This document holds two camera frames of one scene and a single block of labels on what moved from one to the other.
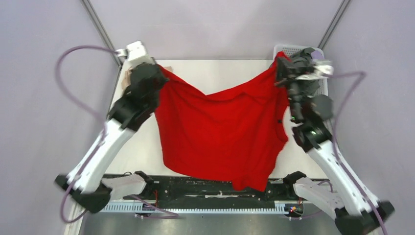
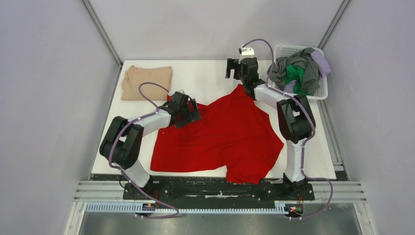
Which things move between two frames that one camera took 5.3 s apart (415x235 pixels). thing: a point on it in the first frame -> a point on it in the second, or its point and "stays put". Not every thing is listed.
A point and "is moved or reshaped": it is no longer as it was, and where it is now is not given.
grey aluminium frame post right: (334, 24) stays put
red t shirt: (237, 134) is moved or reshaped
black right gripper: (287, 72) -> (233, 64)
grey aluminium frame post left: (88, 6) stays put
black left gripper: (164, 79) -> (195, 116)
